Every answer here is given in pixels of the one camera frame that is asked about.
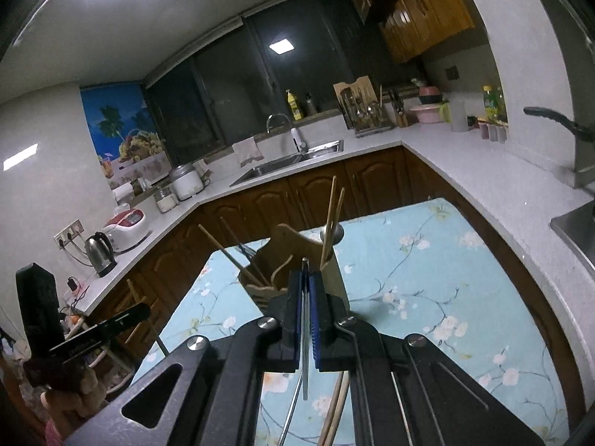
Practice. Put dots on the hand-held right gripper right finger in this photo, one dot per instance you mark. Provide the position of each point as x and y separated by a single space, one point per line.
317 320

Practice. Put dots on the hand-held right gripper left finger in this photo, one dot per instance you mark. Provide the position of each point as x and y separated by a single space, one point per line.
295 320

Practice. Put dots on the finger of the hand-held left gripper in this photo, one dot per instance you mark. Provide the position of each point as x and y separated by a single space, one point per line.
100 330

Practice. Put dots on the wooden utensil holder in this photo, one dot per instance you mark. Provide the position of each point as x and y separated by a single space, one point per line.
334 283

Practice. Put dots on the single wooden chopstick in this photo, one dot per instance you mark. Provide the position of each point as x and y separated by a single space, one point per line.
134 293
338 211
230 234
331 209
218 246

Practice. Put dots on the metal spoon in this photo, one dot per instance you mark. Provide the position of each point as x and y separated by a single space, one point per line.
332 233

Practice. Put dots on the person's left hand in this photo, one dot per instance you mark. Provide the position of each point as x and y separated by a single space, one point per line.
76 399

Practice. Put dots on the black plug charger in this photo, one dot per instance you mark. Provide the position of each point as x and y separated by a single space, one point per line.
73 283

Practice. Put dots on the steel electric kettle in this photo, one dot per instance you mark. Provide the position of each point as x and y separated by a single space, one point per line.
100 253

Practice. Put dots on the white red rice cooker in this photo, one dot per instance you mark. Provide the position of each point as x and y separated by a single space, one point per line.
128 230

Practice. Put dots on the blue floral tablecloth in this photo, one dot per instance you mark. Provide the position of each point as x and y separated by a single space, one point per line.
418 288

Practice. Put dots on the wooden base cabinets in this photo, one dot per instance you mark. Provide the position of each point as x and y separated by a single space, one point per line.
320 186

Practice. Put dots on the paper towel roll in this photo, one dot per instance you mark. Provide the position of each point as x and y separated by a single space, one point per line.
124 193

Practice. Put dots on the glass jar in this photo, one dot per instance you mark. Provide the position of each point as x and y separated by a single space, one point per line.
166 202

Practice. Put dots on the steel sink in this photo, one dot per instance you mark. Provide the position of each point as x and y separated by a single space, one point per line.
274 167

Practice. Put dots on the hanging dish cloth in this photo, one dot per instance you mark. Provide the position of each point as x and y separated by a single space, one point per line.
246 151

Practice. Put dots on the white faucet filter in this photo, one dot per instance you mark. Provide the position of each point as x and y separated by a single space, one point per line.
297 139

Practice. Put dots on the dish rack with cutlery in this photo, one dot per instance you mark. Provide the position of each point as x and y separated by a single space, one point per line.
367 121

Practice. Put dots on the chrome faucet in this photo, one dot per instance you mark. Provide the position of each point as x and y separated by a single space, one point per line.
279 114

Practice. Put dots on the yellow dish soap bottle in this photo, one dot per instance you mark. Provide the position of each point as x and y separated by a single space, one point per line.
294 107

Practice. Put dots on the small grey bottle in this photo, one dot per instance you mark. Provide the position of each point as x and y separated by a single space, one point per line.
310 106

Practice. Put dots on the knife block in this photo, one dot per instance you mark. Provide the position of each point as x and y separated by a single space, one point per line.
400 118

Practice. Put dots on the pink basin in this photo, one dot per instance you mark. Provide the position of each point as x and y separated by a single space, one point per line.
425 114

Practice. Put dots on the wooden cutting board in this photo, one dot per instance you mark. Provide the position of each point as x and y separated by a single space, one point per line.
353 84

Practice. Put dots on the dark kitchen window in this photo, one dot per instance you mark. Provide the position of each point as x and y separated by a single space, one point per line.
223 88

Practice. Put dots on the light green cup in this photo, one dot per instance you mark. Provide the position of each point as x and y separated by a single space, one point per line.
445 112

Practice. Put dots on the white plastic container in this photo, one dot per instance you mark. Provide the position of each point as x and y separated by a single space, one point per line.
458 116

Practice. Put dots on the stacked bowls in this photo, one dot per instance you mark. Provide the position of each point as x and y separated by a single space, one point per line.
430 97

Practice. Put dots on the row of spice jars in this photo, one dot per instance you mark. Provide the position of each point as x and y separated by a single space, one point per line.
492 132

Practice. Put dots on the gas stove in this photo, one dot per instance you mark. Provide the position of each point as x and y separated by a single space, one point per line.
576 232

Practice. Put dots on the green bottle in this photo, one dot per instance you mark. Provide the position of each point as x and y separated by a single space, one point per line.
488 104

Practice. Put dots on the black wok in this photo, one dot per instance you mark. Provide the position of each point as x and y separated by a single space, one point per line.
558 118

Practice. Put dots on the wall power outlet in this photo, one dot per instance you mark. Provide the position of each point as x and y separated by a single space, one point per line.
69 232

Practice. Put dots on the tropical fruit wall poster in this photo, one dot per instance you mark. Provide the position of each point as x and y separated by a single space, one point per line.
111 121

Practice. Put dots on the dark wall switch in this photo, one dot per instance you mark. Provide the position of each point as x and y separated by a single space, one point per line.
452 73

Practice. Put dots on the wooden wall cabinets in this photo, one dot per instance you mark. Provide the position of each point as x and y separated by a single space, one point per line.
418 18

